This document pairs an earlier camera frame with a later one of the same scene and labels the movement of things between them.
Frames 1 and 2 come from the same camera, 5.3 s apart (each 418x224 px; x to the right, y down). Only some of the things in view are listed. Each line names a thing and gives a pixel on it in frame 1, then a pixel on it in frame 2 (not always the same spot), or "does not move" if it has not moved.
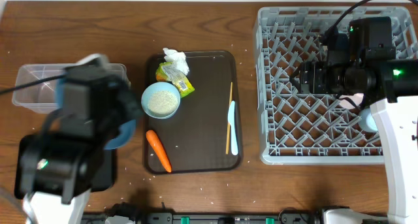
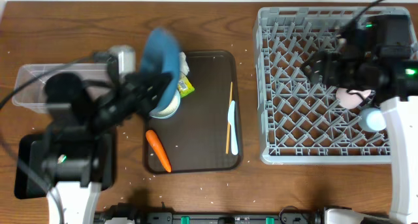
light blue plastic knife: x=232 y=120 does not move
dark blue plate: x=121 y=140 -> x=160 y=54
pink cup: x=351 y=101 does not move
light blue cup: x=366 y=121 does not move
